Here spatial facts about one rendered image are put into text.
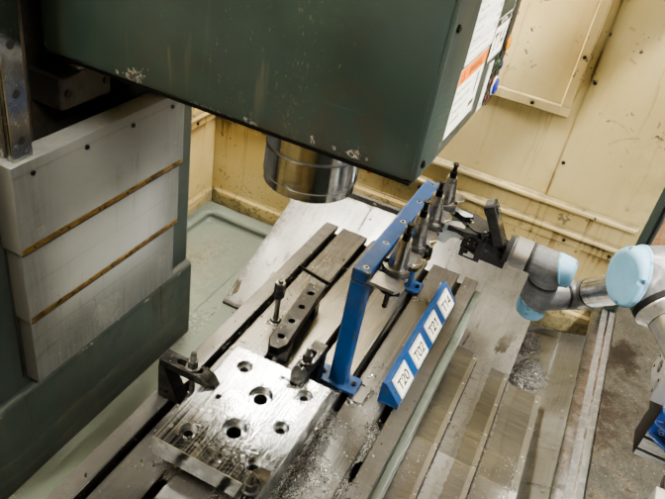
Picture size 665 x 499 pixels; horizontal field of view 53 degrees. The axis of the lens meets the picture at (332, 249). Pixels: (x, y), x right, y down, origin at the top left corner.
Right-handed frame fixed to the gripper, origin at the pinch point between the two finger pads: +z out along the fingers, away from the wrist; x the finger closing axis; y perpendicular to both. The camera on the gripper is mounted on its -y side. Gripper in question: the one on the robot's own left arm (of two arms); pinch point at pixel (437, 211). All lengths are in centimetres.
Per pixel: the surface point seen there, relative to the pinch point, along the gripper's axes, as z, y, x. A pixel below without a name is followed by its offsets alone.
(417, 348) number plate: -9.1, 24.1, -22.2
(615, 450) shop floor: -87, 116, 78
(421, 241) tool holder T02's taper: -2.3, -5.0, -23.5
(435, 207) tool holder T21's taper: -1.3, -7.9, -12.6
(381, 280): 0.2, -2.5, -39.0
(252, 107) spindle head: 20, -41, -65
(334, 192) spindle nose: 8, -28, -57
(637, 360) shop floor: -92, 116, 143
